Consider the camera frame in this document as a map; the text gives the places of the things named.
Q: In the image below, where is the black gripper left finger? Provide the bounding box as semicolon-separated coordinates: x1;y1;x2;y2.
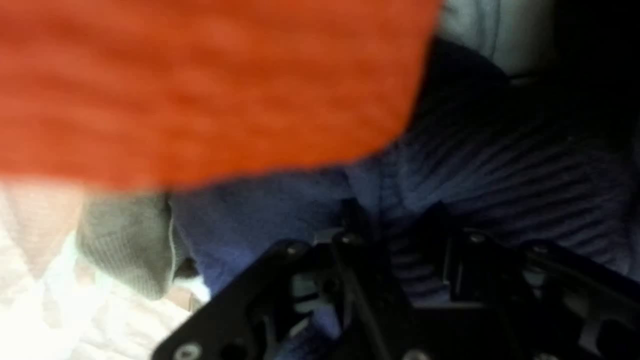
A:
150;228;403;360

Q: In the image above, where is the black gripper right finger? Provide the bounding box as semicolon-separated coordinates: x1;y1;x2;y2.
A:
399;205;640;360

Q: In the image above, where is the dark navy garment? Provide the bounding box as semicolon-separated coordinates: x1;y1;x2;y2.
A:
169;35;640;316

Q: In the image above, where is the floral bag with red sides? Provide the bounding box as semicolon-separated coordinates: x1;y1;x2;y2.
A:
0;181;212;360

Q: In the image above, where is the grey knit cloth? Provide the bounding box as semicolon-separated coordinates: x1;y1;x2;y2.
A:
74;190;194;300

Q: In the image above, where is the orange knit cloth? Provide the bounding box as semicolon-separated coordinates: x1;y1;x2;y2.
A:
0;0;446;195

